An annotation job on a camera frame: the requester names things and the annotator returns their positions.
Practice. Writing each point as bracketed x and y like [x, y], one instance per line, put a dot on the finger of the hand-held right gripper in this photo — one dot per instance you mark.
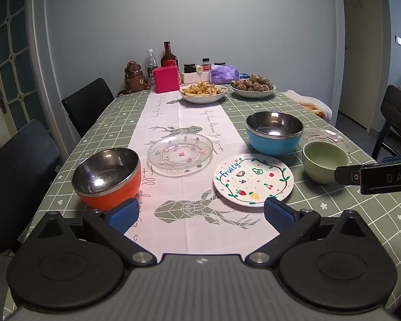
[347, 175]

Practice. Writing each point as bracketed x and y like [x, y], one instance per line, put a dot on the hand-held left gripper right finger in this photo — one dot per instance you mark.
[278, 214]

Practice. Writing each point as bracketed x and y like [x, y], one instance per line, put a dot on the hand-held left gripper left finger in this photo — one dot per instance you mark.
[123, 214]

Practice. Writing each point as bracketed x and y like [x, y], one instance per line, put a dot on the orange steel-lined bowl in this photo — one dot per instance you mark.
[113, 198]

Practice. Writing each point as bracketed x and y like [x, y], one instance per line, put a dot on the green ceramic bowl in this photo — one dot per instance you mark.
[320, 169]

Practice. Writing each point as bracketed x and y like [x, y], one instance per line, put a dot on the white fruit-print plate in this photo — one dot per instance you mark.
[254, 182]

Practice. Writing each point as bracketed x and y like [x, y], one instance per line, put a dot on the clear glass flower plate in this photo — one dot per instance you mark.
[336, 136]
[180, 155]

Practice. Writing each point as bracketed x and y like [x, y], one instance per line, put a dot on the blue steel-lined bowl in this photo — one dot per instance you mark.
[270, 144]

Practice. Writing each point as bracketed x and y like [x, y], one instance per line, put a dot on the black wooden chair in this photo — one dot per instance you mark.
[87, 103]
[16, 180]
[399, 110]

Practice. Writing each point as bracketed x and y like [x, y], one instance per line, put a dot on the yellow folded cloth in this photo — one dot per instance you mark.
[313, 108]

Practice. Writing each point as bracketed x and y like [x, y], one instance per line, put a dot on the white towel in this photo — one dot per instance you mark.
[307, 97]

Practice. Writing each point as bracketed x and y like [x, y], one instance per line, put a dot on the white printed table runner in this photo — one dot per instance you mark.
[193, 123]

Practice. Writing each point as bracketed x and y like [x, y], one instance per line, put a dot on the cream door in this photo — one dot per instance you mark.
[362, 57]

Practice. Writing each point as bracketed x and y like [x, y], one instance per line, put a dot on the white ceramic bowl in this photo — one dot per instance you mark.
[252, 93]
[202, 99]

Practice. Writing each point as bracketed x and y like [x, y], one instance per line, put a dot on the pile of brown round food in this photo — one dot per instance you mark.
[252, 83]

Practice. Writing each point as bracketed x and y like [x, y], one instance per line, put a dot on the brown bear-shaped bottle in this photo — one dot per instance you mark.
[135, 77]

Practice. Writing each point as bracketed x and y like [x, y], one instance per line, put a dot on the pink box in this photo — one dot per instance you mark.
[166, 79]

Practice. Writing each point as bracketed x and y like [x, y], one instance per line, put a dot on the blue pack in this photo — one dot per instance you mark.
[244, 75]

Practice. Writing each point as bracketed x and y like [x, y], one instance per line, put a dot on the french fries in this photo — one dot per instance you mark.
[202, 89]

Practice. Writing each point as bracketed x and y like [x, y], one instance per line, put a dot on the purple tissue pack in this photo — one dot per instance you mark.
[224, 75]

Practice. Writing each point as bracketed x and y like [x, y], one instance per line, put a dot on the clear plastic water bottle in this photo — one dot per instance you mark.
[150, 63]

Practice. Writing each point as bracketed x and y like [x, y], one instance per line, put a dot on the white box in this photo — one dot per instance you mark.
[193, 77]

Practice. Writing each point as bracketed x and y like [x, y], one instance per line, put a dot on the black-lid jar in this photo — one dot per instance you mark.
[220, 64]

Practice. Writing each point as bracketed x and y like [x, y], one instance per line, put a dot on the dark liquor bottle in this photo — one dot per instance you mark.
[169, 58]

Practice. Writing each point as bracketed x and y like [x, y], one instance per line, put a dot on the small red-label jar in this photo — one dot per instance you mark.
[206, 65]

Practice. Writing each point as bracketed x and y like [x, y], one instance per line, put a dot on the glass-pane door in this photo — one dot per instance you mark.
[10, 57]

